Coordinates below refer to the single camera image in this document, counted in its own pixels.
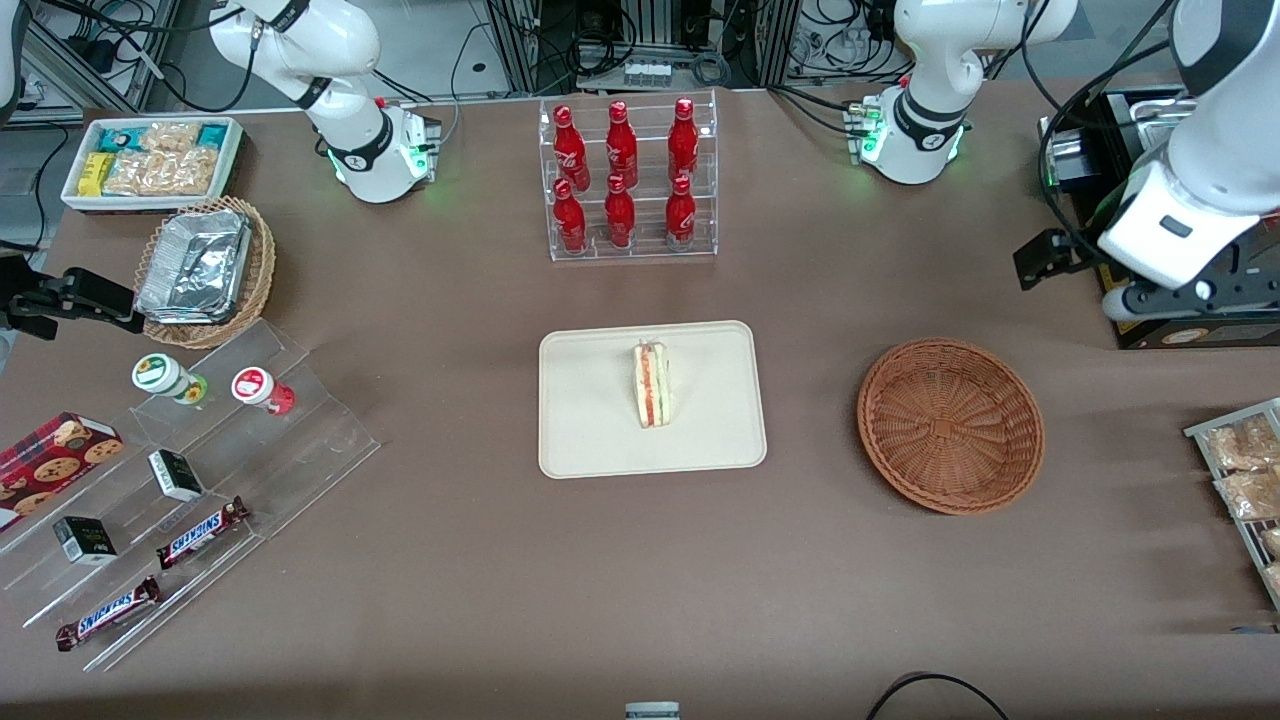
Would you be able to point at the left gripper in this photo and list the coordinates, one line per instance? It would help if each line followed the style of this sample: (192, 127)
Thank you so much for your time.
(1078, 251)

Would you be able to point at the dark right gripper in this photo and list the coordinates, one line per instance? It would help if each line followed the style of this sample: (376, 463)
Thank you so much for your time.
(22, 298)

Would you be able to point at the triangular sandwich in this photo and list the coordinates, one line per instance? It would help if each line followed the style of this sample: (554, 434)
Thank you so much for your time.
(652, 390)

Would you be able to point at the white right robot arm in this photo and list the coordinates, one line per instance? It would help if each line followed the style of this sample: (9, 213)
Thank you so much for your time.
(340, 60)

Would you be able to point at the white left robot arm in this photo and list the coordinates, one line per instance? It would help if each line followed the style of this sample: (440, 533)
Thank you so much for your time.
(925, 90)

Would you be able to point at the brown round wicker basket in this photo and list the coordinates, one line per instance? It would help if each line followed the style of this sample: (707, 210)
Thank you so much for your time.
(950, 430)

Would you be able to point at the light oval wicker basket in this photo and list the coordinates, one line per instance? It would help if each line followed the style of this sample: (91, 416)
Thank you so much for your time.
(262, 270)

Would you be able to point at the beige plastic serving tray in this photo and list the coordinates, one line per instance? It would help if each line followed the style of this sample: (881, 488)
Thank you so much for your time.
(590, 400)

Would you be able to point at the green lidded dessert cup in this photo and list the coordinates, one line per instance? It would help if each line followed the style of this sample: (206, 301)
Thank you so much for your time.
(160, 375)

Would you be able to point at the yellow snack packet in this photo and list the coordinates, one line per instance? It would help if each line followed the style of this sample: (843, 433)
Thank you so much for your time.
(96, 174)

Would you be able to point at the silver foil container stack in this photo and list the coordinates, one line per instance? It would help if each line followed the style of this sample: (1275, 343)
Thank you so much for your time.
(195, 265)

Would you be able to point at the red plaid cookie box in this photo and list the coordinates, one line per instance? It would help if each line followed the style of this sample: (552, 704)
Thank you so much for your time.
(50, 465)

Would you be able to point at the black countertop heating machine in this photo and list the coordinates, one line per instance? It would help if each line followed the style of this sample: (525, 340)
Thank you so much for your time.
(1200, 332)

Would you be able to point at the large clear cracker bag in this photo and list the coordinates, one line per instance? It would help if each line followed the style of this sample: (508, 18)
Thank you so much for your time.
(165, 172)

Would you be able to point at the teal snack packet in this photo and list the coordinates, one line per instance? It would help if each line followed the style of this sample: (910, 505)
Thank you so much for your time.
(118, 139)
(212, 136)

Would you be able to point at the small black white box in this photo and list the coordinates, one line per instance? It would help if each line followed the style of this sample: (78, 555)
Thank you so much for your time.
(85, 540)
(175, 475)

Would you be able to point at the small clear cracker bag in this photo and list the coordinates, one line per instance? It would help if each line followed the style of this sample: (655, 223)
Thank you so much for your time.
(170, 136)

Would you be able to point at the red lidded dessert cup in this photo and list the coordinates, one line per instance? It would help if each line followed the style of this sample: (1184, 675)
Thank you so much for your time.
(255, 386)

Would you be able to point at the white rectangular snack bin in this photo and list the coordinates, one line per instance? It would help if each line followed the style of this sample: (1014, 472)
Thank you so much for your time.
(232, 160)

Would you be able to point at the brown snickers bar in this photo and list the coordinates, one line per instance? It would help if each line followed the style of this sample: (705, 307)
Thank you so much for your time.
(108, 613)
(200, 533)

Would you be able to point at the clear pastry bag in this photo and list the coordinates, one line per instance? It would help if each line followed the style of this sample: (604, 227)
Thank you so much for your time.
(1274, 580)
(1245, 445)
(1272, 542)
(1252, 495)

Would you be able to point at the clear acrylic stepped display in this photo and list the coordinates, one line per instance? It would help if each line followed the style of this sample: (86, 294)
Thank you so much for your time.
(300, 440)

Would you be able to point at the red cola bottle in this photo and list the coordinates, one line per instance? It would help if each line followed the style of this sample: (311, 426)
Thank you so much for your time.
(621, 145)
(683, 140)
(620, 220)
(569, 150)
(570, 225)
(680, 220)

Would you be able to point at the clear acrylic bottle rack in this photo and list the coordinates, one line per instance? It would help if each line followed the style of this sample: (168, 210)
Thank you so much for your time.
(645, 250)

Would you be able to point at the white power strip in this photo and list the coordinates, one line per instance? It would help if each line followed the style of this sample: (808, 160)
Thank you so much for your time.
(647, 74)

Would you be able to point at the small grey device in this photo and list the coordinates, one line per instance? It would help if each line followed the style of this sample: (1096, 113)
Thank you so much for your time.
(652, 712)

